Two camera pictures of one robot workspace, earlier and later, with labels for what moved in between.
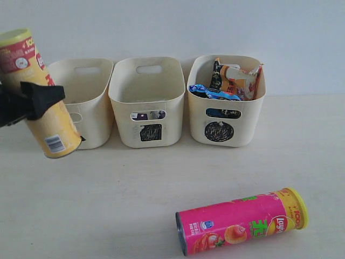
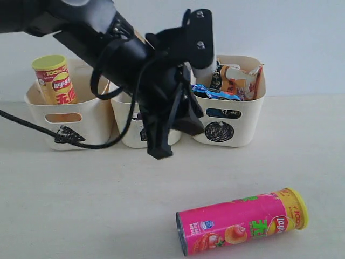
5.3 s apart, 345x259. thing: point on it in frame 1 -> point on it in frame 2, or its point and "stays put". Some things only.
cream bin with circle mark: [226, 122] stays put
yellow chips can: [55, 131] -> [54, 80]
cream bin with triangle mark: [87, 86] stays put
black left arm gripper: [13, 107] -> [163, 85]
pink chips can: [220, 224] stays put
